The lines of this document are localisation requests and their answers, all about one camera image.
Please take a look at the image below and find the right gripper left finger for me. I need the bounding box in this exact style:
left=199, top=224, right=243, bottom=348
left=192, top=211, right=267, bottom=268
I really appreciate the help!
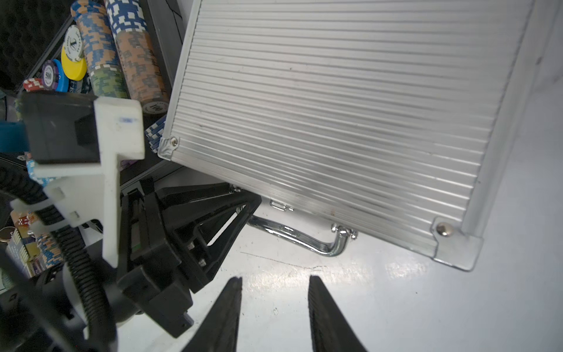
left=183, top=277, right=243, bottom=352

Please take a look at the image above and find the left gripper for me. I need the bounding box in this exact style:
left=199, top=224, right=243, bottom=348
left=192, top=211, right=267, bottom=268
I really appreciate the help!
left=116, top=181, right=261, bottom=337

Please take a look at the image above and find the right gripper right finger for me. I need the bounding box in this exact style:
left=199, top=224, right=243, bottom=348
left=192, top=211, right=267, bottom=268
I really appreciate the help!
left=308, top=276, right=367, bottom=352

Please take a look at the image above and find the yellow dealer chip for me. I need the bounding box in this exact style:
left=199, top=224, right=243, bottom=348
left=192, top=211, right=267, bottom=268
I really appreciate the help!
left=60, top=46, right=87, bottom=82

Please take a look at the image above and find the blue dealer chip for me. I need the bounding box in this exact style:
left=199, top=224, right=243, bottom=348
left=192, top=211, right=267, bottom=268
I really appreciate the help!
left=53, top=59, right=70, bottom=92

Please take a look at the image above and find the silver poker case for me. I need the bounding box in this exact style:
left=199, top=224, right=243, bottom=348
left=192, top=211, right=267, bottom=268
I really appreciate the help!
left=158, top=1, right=562, bottom=271

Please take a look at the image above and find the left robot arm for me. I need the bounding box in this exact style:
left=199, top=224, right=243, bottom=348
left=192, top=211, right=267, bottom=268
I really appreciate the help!
left=1, top=167, right=261, bottom=351

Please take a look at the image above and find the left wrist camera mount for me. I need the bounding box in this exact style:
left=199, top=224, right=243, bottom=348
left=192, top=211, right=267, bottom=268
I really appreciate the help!
left=12, top=91, right=145, bottom=268

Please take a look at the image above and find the middle black poker case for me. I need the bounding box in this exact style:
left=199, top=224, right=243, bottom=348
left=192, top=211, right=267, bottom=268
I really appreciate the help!
left=1, top=1, right=170, bottom=198

